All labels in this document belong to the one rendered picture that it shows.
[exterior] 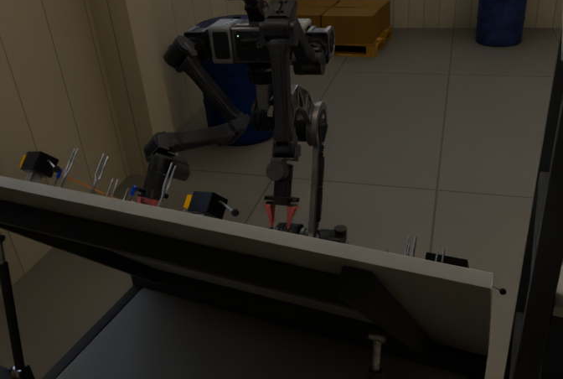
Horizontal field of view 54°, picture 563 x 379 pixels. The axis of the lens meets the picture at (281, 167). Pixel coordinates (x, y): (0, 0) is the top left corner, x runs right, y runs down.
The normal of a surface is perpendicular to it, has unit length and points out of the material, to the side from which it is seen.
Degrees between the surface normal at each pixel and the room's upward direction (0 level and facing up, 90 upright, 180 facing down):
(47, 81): 90
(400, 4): 90
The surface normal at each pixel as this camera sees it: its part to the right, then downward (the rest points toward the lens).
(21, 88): 0.96, 0.07
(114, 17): -0.29, 0.48
